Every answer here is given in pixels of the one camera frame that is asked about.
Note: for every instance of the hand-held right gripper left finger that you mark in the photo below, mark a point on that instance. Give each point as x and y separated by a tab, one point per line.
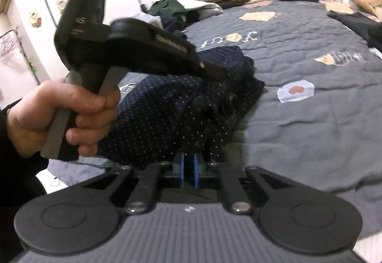
179	170

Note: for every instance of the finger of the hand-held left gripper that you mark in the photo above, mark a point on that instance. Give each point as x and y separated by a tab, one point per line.
216	70

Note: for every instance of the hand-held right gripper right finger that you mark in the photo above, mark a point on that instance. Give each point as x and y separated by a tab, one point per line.
197	172

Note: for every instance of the navy dotted garment orange lining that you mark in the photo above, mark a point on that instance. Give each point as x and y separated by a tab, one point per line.
167	108

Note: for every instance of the person's left forearm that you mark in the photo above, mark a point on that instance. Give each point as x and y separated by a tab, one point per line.
15	176

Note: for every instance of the black clothes rack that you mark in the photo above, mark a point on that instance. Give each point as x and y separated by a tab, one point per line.
25	49

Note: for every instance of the person's left hand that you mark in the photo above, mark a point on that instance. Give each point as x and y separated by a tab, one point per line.
35	119

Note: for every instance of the green hanging toy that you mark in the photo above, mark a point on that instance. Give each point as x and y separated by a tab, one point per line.
32	66

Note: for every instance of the small navy dotted garment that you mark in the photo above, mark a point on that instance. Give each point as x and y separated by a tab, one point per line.
173	24

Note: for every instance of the black hairbrush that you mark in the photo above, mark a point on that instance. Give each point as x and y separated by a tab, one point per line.
143	5

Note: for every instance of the white wardrobe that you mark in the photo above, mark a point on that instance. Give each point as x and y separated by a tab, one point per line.
29	12

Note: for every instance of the dark green garment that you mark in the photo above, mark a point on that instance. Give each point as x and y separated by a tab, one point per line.
165	6

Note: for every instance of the open cardboard box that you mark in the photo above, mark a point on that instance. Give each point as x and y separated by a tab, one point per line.
6	2

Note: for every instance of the grey quilted blanket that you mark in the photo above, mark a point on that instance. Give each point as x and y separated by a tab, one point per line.
313	116

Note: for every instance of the white printed bed sheet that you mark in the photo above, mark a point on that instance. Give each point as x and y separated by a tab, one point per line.
49	176

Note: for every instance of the black textured cloth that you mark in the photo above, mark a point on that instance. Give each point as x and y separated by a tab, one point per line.
364	28

